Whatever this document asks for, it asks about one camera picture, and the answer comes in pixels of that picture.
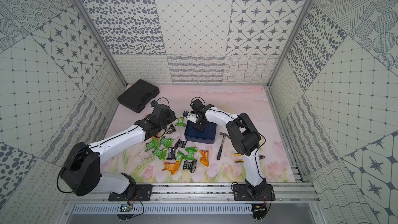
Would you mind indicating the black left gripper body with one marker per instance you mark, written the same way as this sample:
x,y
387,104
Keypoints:
x,y
169,127

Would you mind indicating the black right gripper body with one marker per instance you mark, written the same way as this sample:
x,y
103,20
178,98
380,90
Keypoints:
x,y
199,125

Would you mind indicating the dark cookie packet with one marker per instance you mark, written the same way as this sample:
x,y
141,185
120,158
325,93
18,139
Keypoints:
x,y
171,129

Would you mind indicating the dark blue storage box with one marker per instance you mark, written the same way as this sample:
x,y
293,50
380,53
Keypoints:
x,y
207,136

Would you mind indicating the small black checkered packet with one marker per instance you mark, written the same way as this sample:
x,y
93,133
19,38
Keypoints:
x,y
180,144

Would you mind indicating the black cookie packet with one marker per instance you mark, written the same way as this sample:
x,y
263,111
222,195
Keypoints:
x,y
171,153

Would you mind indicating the orange cookie packet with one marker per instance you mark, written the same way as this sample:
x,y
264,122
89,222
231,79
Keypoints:
x,y
204,157
171,167

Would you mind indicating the black packet front row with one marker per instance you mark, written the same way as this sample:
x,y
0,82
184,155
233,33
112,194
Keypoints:
x,y
190,165

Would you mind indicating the light green cookie packet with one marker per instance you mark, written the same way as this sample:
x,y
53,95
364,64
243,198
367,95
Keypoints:
x,y
180,156

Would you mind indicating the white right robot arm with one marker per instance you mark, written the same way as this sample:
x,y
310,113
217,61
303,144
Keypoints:
x,y
244,137

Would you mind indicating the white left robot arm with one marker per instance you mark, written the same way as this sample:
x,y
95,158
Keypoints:
x,y
82,169

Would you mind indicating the black plastic tool case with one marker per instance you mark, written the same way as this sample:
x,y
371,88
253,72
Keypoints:
x,y
138,95

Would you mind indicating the black handled hammer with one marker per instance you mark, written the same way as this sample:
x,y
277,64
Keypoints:
x,y
224,136

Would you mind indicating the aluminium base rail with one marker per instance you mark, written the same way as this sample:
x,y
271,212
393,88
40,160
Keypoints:
x,y
222,193

